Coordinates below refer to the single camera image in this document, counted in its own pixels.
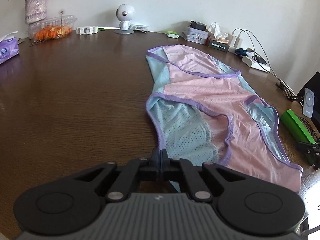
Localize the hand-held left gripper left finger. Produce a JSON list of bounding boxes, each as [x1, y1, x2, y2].
[[73, 149, 161, 203]]

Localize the clear plastic fruit container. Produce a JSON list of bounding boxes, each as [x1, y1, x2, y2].
[[28, 15, 78, 41]]

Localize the white robot figurine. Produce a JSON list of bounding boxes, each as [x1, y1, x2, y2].
[[114, 4, 137, 35]]

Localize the white plastic clip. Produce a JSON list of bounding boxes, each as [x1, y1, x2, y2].
[[76, 26, 98, 35]]

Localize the green felt case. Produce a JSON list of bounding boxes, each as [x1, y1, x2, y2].
[[280, 109, 316, 144]]

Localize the pink blue mesh underwear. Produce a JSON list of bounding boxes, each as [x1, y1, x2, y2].
[[146, 44, 303, 193]]

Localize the black charger block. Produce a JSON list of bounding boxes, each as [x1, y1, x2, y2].
[[189, 20, 207, 31]]

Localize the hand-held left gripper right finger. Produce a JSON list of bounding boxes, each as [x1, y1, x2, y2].
[[161, 149, 247, 203]]

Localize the pink textured vase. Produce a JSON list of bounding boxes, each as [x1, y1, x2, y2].
[[24, 0, 48, 25]]

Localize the printed tin box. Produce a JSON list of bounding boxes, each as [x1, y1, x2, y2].
[[182, 26, 210, 45]]

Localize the black chair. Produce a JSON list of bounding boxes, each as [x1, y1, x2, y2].
[[297, 72, 320, 130]]

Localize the thin black wires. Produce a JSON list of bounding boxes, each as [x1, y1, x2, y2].
[[300, 116, 320, 140]]

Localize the grey charging cable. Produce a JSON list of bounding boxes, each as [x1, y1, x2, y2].
[[237, 31, 294, 99]]

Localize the white power strip with chargers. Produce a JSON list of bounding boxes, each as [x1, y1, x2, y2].
[[231, 29, 294, 98]]

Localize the purple tissue pack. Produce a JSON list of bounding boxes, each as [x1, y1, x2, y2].
[[0, 31, 20, 65]]

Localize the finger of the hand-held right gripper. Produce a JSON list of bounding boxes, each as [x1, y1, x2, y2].
[[296, 140, 320, 166]]

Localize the black wireless charger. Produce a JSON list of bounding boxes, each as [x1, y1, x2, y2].
[[302, 87, 316, 119]]

